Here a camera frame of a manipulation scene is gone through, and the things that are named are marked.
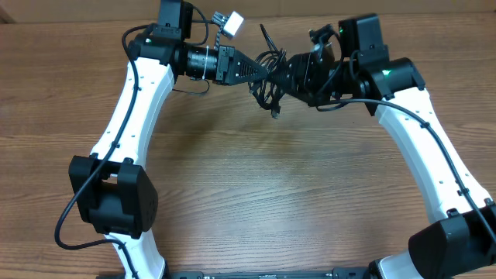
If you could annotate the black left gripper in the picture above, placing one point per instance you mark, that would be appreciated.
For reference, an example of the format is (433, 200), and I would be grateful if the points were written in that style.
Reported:
(225, 64)

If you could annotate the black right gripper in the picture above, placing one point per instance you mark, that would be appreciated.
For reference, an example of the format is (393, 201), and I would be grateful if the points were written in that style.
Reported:
(306, 74)

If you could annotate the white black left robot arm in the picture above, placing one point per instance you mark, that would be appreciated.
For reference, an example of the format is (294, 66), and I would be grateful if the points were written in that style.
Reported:
(112, 191)

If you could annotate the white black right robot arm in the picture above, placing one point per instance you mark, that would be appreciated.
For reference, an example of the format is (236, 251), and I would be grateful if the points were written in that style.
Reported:
(351, 64)

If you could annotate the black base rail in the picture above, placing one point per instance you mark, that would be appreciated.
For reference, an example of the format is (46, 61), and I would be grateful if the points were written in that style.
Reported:
(271, 274)

